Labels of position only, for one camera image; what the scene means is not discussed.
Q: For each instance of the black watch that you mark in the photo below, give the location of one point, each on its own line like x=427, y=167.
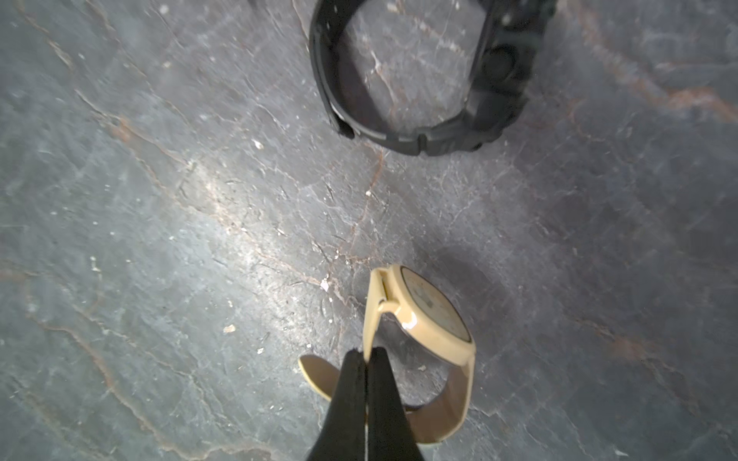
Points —
x=511, y=37

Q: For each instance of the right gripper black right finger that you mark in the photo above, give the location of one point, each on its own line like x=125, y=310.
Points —
x=389, y=434

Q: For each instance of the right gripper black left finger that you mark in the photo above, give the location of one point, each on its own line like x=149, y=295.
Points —
x=343, y=434

